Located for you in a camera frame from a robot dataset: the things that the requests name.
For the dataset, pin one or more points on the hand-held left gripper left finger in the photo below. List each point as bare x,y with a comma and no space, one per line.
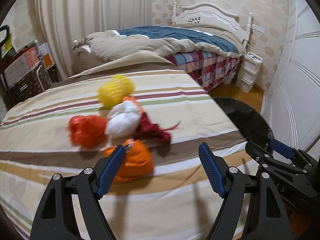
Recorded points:
112,170

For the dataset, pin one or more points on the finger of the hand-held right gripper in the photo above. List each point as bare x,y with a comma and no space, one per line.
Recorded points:
282,147
260,153

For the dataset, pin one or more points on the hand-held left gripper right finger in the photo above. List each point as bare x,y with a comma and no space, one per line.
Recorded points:
211,170

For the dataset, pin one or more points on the black woven trash bin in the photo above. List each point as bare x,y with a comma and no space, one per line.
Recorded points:
265,136

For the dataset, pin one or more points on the orange mesh bag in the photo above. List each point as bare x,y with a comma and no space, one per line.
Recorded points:
136,162

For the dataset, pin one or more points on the orange red foam net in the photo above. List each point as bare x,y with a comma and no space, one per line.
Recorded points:
86,130

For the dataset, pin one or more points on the white tissue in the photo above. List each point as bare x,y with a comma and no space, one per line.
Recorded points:
122,120

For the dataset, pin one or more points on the dark red bag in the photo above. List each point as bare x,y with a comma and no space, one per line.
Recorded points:
152,131

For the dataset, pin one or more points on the yellow foam fruit net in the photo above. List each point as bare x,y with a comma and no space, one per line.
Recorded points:
115,90

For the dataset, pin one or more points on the white door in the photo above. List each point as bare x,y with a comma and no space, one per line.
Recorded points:
292,80

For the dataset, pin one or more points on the small white bucket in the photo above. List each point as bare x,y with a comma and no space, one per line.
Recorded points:
228,77

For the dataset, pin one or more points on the white plastic drawer unit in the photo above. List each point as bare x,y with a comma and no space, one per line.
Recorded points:
247,71

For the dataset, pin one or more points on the striped table cloth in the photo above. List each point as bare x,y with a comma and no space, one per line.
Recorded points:
62,100

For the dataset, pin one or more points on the plaid bed sheet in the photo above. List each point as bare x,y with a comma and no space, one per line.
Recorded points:
212,65

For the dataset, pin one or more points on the brown patterned storage box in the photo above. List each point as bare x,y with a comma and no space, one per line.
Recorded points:
27,82

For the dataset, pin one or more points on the teal and beige duvet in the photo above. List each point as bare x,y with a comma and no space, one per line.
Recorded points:
150,40

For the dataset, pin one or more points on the small white cardboard box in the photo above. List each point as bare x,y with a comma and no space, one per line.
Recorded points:
45,52

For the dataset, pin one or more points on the white and orange cardboard box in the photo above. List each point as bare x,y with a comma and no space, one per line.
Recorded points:
20,62

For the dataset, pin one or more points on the white wooden bed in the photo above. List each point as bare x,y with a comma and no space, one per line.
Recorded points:
207,15

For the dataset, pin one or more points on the striped beige curtain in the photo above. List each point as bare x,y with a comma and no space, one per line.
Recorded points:
87,17

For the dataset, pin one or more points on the white wall switch panel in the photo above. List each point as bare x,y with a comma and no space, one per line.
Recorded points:
258,28

